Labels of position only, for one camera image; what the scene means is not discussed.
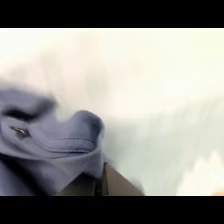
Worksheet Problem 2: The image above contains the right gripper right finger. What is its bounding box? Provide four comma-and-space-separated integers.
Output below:
101, 161, 146, 196

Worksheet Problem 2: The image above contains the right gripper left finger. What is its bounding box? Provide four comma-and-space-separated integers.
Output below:
57, 172, 102, 196

